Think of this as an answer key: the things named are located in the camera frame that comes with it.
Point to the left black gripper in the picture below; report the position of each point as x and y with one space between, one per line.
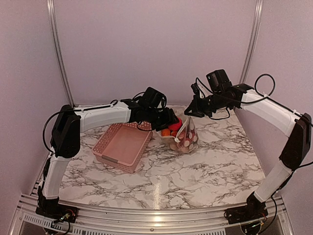
169 119

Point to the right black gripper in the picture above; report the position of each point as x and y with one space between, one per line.
193 106

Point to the red toy ball fruit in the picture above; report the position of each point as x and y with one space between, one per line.
176 126

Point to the red cherry bunch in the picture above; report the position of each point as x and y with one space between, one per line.
187 142

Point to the clear zip top bag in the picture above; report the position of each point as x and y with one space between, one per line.
188 126

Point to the pink perforated plastic basket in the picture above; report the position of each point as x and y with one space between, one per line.
123 145

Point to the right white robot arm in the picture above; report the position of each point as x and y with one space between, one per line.
294 127

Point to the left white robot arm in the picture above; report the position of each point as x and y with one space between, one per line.
71 122

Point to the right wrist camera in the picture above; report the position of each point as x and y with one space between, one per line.
197 91

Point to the right aluminium corner post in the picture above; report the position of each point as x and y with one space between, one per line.
252 40

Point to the aluminium corner post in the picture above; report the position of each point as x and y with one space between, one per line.
252 40
58 50

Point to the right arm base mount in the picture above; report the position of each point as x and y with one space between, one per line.
243 214

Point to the aluminium front frame rail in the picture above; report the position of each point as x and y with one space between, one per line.
97 220

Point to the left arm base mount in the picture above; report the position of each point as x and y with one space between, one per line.
58 212

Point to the left aluminium corner post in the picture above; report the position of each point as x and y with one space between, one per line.
58 50

